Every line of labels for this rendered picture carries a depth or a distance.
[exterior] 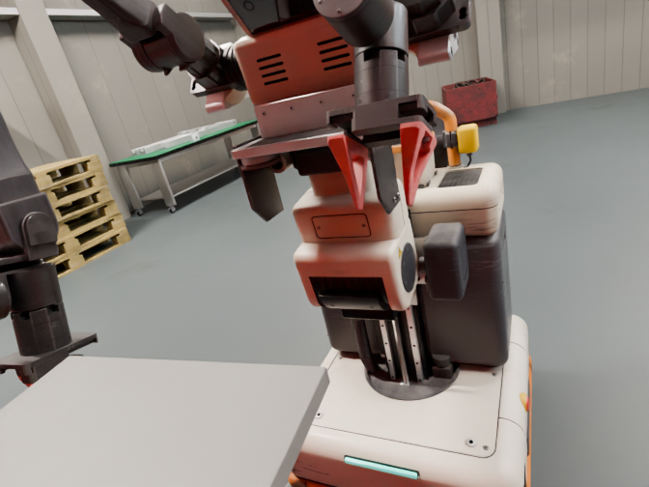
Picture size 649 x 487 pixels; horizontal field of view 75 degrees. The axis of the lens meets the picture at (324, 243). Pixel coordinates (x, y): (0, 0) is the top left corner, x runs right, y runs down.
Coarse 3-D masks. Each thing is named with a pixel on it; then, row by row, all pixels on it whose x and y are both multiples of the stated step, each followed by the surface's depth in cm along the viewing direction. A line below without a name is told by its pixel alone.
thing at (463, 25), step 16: (432, 0) 60; (448, 0) 60; (464, 0) 62; (416, 16) 62; (432, 16) 61; (448, 16) 63; (464, 16) 63; (416, 32) 64; (432, 32) 64; (448, 32) 64
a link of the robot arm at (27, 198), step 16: (0, 112) 49; (0, 128) 49; (0, 144) 48; (0, 160) 48; (16, 160) 50; (0, 176) 48; (16, 176) 49; (32, 176) 51; (0, 192) 48; (16, 192) 49; (32, 192) 51; (0, 208) 47; (16, 208) 49; (32, 208) 50; (48, 208) 52; (0, 224) 48; (16, 224) 49; (0, 240) 49; (16, 240) 49
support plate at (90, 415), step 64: (64, 384) 24; (128, 384) 23; (192, 384) 22; (256, 384) 20; (320, 384) 20; (0, 448) 20; (64, 448) 19; (128, 448) 18; (192, 448) 18; (256, 448) 17
